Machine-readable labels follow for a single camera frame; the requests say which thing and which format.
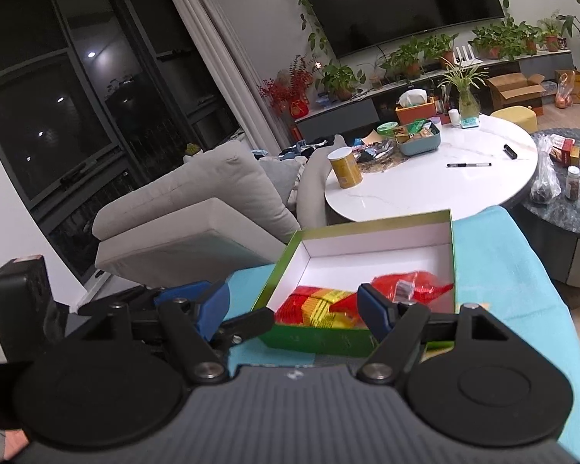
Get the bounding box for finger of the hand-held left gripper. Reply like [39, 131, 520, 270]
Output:
[77, 280, 219, 309]
[215, 307, 276, 349]

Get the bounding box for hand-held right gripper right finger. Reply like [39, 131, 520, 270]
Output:
[356, 283, 512, 384]

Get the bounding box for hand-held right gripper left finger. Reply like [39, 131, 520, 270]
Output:
[77, 281, 231, 384]

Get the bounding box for red plastic snack packet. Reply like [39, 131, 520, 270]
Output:
[371, 271, 455, 316]

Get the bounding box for green gift box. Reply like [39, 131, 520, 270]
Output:
[250, 209, 458, 359]

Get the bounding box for red yellow snack packet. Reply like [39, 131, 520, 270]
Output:
[274, 286, 368, 330]

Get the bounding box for beige sofa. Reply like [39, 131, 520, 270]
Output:
[92, 134, 349, 287]

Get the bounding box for light blue tablecloth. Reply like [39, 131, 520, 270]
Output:
[220, 205, 580, 457]

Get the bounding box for white round marble table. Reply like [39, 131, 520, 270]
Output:
[324, 113, 539, 227]

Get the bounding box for yellow canister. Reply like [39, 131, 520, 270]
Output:
[328, 147, 363, 189]

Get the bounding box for dark snack wrappers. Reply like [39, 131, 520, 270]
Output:
[354, 136, 398, 166]

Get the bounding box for teal snack tray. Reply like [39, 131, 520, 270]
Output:
[395, 120, 442, 157]

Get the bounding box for clothes pile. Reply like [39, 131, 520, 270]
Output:
[250, 139, 330, 163]

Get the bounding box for grey television cabinet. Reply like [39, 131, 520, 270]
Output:
[291, 48, 577, 142]

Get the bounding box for orange tissue box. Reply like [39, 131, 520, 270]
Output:
[395, 89, 436, 126]

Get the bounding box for dark window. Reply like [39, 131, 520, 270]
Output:
[0, 0, 240, 283]

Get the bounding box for dark round marble table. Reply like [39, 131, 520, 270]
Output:
[511, 128, 580, 287]

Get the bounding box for clear plastic bag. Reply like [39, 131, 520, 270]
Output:
[528, 134, 562, 205]

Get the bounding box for glass vase with plant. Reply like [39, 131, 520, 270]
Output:
[439, 57, 487, 125]

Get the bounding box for potted green plant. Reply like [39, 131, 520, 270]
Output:
[538, 11, 569, 52]
[381, 33, 459, 79]
[470, 20, 542, 61]
[318, 63, 367, 102]

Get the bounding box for red berry bouquet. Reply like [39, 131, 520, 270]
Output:
[258, 55, 316, 118]

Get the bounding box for spice bottle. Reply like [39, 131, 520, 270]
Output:
[564, 165, 580, 201]

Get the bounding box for yellow round stool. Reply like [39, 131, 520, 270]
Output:
[490, 106, 540, 132]

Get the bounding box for red small box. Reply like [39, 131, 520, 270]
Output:
[548, 137, 580, 166]

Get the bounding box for white curtain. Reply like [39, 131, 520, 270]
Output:
[154, 0, 297, 152]

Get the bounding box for open cardboard box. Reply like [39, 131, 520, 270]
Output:
[486, 72, 547, 117]

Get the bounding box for white router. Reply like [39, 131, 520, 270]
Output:
[451, 44, 482, 67]

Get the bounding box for plastic bag of oranges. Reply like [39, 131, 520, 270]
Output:
[555, 72, 575, 108]

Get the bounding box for wall television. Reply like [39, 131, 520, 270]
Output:
[306, 0, 507, 59]

